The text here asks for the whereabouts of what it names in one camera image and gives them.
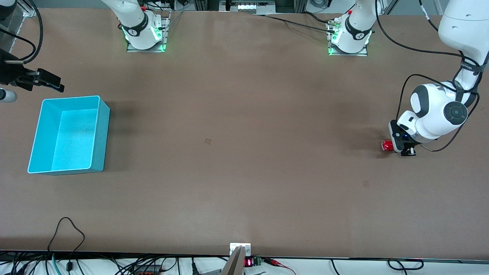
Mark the short black table cable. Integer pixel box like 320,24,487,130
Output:
304,11,334,26

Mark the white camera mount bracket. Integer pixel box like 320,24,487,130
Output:
230,243,251,256

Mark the red wire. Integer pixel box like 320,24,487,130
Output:
263,259,297,275

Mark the flat looped black cable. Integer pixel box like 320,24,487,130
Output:
387,259,424,271

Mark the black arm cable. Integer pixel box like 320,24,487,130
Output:
375,0,481,152
0,0,44,64

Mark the thin tall looped black cable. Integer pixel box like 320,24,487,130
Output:
47,217,86,272

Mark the rack device with white light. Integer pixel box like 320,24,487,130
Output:
220,0,276,14

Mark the blue plastic box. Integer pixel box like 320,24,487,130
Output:
28,95,111,176

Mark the black orange power strip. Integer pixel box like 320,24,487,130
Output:
132,265,162,275

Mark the thick black table cable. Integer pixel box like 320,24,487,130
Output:
254,13,338,35

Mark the aluminium frame bracket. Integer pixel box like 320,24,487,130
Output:
21,0,39,18

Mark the grey camera mount bar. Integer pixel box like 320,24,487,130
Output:
221,246,246,275

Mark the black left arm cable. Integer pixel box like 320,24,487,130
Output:
375,0,481,152

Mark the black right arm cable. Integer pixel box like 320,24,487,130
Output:
0,0,44,64

